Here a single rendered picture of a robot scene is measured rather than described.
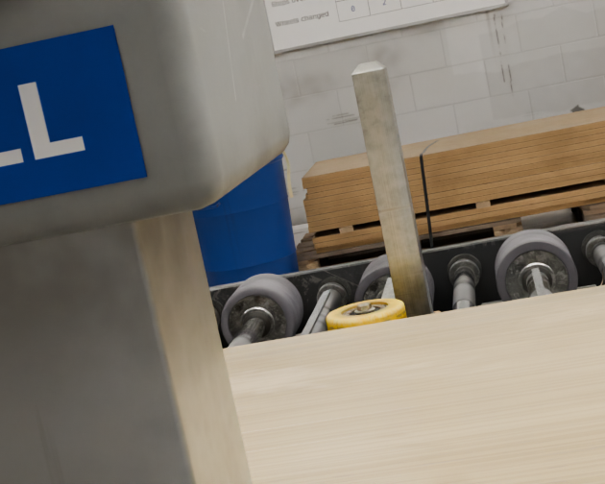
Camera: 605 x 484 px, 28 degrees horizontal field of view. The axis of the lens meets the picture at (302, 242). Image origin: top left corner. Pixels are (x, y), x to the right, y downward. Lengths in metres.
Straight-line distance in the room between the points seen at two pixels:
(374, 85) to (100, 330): 1.09
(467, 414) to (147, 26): 0.71
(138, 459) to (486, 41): 7.16
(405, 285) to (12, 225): 1.14
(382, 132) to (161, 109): 1.11
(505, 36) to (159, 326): 7.16
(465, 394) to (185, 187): 0.75
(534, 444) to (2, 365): 0.61
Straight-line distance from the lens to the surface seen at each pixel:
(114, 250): 0.18
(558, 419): 0.82
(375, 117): 1.27
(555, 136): 6.08
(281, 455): 0.84
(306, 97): 7.41
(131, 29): 0.16
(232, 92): 0.18
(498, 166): 6.07
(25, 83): 0.16
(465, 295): 1.60
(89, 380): 0.19
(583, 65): 7.37
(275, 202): 5.81
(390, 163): 1.27
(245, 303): 1.74
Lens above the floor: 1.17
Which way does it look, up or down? 9 degrees down
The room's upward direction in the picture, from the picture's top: 12 degrees counter-clockwise
